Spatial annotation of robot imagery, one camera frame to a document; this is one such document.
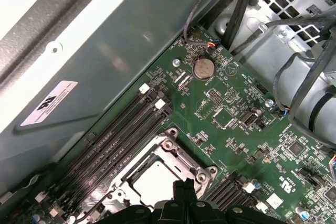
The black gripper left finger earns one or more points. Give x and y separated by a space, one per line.
131 216

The metal drive cage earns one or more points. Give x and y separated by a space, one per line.
286 37

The metal locking lever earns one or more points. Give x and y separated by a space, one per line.
92 209

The metal socket cover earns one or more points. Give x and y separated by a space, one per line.
183 167

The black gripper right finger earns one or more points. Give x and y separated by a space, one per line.
204 213

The round coin battery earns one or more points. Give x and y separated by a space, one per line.
203 68

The CPU socket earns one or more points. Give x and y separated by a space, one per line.
165 138

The silver green CPU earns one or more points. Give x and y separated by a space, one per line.
155 179

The black PC case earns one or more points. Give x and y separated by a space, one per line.
105 51

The green motherboard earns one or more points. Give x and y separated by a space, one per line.
236 134

